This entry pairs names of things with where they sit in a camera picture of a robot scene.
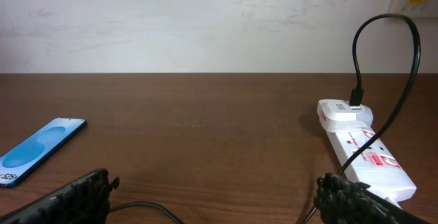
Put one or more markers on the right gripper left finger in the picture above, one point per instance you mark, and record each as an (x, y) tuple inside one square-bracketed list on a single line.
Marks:
[(83, 201)]

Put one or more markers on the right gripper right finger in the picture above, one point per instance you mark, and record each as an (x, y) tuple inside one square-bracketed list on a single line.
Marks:
[(341, 201)]

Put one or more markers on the blue Galaxy smartphone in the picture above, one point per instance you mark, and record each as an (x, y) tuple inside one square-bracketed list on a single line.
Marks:
[(23, 159)]

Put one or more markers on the white USB charger plug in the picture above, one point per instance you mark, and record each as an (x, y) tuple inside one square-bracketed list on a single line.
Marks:
[(338, 110)]

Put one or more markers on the white power strip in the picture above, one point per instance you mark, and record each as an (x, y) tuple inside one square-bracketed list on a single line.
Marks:
[(376, 166)]

